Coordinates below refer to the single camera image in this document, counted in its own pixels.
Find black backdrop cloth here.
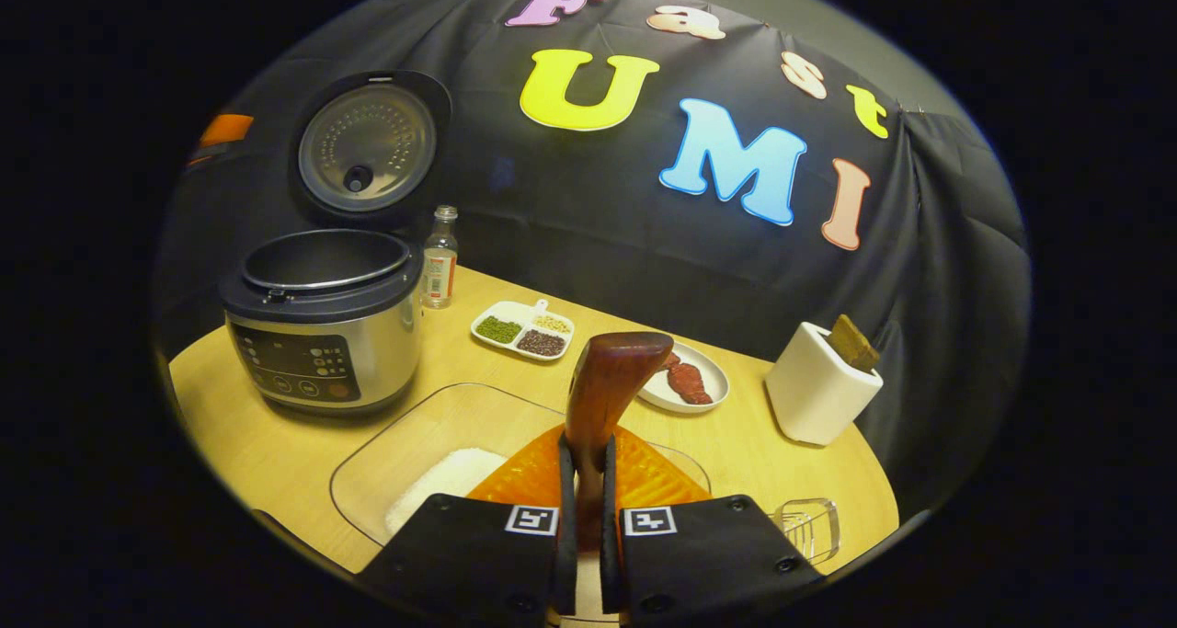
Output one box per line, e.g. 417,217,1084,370
152,0,1033,519

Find brown toast slice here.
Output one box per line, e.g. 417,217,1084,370
826,314,881,374

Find white round plate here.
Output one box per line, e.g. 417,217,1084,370
637,341,731,415

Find grey silver rice cooker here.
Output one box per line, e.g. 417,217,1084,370
218,69,453,417

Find white toaster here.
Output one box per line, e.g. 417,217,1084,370
764,321,885,447

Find clear glass tray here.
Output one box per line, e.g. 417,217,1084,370
329,382,714,548

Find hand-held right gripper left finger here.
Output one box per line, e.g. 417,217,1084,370
357,424,578,628

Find small clear glass bottle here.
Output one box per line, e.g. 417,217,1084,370
421,205,460,310

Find brown wooden spoon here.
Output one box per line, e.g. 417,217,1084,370
563,331,675,555

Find clear wire chopstick holder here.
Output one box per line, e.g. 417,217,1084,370
771,497,841,566

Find white divided bean dish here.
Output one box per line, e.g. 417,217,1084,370
470,299,576,362

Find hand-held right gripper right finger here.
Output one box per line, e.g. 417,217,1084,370
600,426,826,628

